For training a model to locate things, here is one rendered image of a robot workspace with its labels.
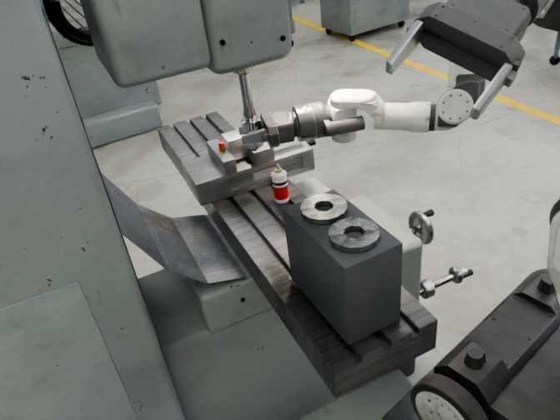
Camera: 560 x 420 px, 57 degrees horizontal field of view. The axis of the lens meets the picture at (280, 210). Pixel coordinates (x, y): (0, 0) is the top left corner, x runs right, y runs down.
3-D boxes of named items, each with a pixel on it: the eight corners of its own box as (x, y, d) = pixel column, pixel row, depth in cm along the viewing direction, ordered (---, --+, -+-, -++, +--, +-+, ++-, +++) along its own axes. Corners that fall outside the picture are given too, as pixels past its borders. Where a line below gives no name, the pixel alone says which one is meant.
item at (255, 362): (367, 317, 206) (365, 191, 173) (418, 373, 182) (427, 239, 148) (175, 405, 182) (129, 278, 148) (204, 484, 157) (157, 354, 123)
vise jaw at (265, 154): (255, 139, 153) (252, 127, 151) (275, 159, 141) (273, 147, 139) (236, 145, 151) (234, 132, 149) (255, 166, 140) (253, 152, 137)
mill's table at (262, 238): (220, 130, 197) (217, 111, 193) (436, 347, 102) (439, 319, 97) (162, 147, 190) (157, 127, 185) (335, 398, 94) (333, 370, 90)
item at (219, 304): (317, 206, 169) (315, 174, 162) (379, 264, 142) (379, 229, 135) (172, 259, 153) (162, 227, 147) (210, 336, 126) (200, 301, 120)
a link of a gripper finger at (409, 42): (391, 78, 58) (422, 39, 60) (392, 61, 55) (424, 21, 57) (379, 72, 59) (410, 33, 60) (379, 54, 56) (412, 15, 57)
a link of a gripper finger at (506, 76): (473, 104, 52) (506, 60, 53) (467, 120, 55) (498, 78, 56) (487, 112, 52) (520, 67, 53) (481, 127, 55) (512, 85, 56)
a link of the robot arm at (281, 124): (257, 103, 128) (304, 94, 129) (262, 138, 133) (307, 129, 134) (267, 122, 117) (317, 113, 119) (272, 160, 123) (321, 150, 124)
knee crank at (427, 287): (464, 269, 173) (466, 255, 169) (477, 279, 168) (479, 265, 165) (412, 293, 166) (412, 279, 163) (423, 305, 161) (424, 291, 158)
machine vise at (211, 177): (292, 149, 160) (289, 117, 154) (315, 169, 149) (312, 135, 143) (185, 182, 150) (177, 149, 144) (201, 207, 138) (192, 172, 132)
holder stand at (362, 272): (337, 258, 115) (333, 182, 104) (401, 319, 98) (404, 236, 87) (290, 279, 111) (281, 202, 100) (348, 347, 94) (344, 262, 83)
